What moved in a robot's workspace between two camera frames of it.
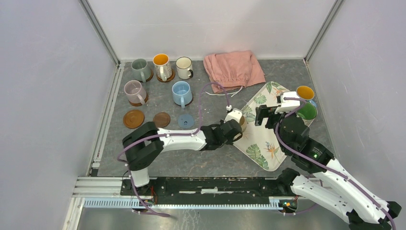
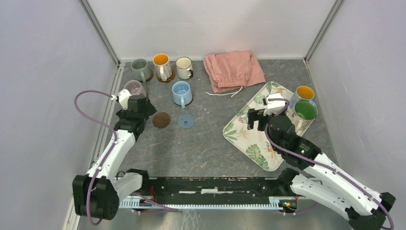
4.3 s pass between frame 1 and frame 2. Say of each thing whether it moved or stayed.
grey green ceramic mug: stayed
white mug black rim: stayed
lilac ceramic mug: stayed
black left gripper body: moved
